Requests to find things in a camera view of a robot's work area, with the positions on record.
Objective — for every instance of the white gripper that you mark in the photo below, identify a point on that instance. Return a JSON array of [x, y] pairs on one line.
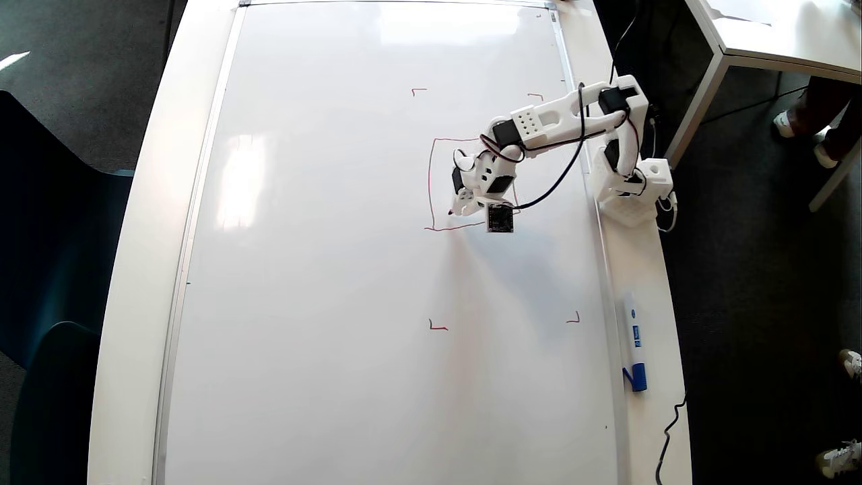
[[465, 197]]

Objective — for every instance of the white five-joint robot arm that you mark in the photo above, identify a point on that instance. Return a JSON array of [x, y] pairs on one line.
[[539, 122]]

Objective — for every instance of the blue and white whiteboard marker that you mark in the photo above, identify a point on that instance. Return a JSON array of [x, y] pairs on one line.
[[634, 337]]

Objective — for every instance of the plain white shoe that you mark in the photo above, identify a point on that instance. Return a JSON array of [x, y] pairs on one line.
[[783, 125], [824, 156]]

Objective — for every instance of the white side table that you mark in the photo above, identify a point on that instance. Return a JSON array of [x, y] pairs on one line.
[[774, 34]]

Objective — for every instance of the dark trouser leg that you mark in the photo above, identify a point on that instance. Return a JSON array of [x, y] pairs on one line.
[[847, 124], [816, 101]]

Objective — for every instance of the white striped sneaker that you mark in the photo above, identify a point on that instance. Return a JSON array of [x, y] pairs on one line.
[[840, 459], [852, 364]]

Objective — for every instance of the dark blue chair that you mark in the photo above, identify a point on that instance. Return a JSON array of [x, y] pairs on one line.
[[40, 236]]

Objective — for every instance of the black wrist camera board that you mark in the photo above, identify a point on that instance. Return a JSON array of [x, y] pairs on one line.
[[500, 218]]

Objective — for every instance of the white perforated robot base mount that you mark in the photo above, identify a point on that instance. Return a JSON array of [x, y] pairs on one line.
[[630, 210]]

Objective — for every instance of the white whiteboard with aluminium frame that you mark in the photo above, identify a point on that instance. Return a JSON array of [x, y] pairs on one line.
[[337, 303]]

